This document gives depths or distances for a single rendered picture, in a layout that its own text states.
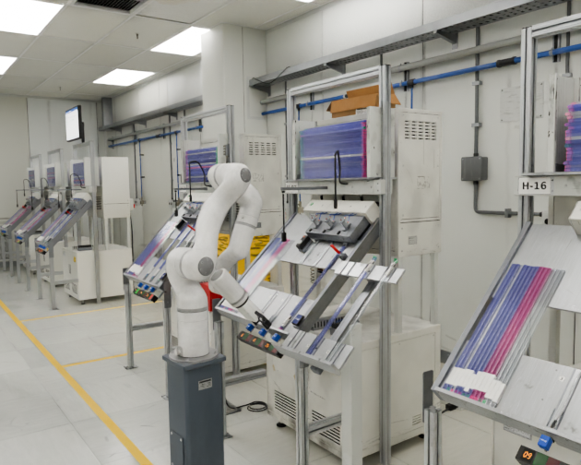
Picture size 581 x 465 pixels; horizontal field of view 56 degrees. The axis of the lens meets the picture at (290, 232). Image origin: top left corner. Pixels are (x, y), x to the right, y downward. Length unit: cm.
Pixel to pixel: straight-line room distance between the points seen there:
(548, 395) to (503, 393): 12
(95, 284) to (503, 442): 551
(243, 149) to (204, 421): 214
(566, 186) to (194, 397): 151
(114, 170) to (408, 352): 482
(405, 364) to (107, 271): 470
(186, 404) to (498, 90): 285
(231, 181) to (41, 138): 892
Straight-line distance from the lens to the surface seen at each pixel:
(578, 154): 199
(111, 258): 691
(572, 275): 192
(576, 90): 218
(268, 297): 269
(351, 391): 226
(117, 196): 690
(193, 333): 215
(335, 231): 265
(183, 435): 226
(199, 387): 219
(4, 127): 1083
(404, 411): 297
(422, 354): 297
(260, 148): 393
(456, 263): 419
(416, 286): 447
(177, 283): 218
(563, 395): 168
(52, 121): 1099
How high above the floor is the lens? 136
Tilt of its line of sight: 5 degrees down
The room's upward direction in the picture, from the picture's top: 1 degrees counter-clockwise
